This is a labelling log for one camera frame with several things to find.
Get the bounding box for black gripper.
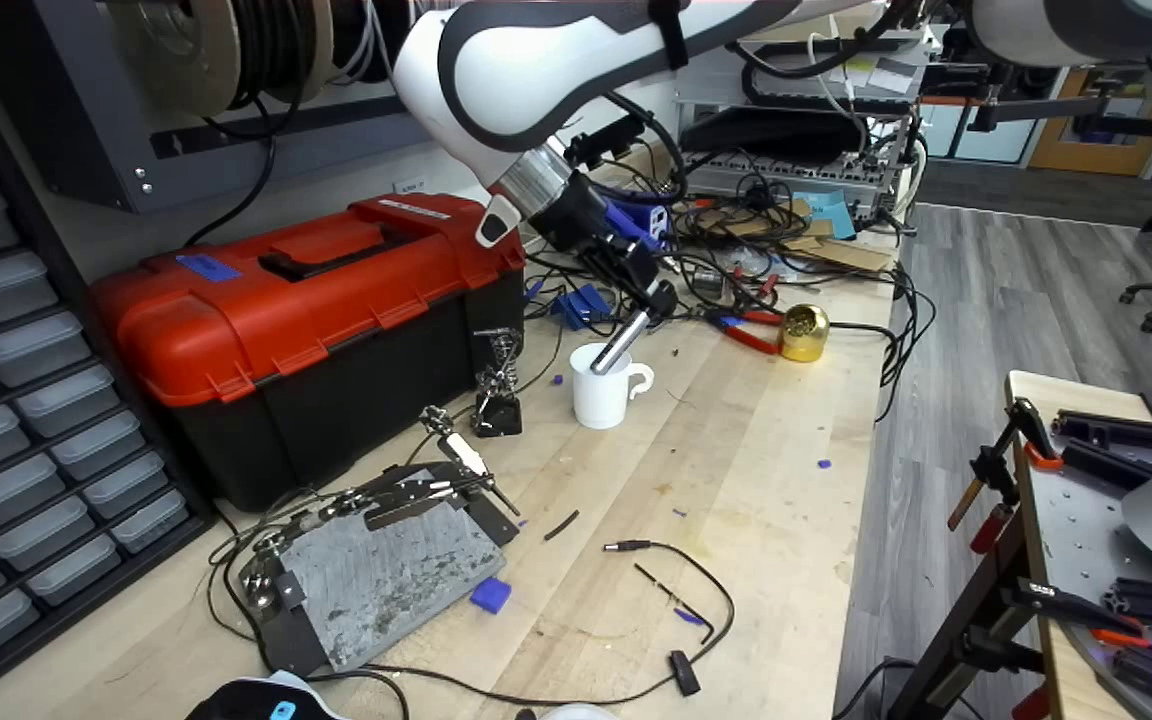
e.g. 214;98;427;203
552;167;684;331

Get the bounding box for blue connector box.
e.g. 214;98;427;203
547;281;617;331

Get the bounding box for white ceramic mug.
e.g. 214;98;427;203
563;340;661;436

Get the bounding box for gold metal dome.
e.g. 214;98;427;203
778;300;838;368

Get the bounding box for helping hands stand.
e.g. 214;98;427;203
470;326;530;442

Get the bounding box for blue block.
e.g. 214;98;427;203
470;573;516;621

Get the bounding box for red and black toolbox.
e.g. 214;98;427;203
88;191;531;516

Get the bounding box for grey soldering work plate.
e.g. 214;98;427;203
234;464;524;681

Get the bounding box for black bar clamp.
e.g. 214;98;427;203
889;397;1142;720

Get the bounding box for wooden side table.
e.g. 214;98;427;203
999;368;1152;720

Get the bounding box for grey black handheld device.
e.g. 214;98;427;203
184;673;345;720

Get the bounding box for grey spool rack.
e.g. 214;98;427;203
0;0;454;214

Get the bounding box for small parts drawer cabinet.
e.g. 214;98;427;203
0;77;215;713

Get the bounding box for red handled pliers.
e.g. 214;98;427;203
703;305;794;360

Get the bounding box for thin black desk cable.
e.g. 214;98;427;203
595;536;739;701

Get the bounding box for large black wire spool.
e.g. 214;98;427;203
110;0;250;120

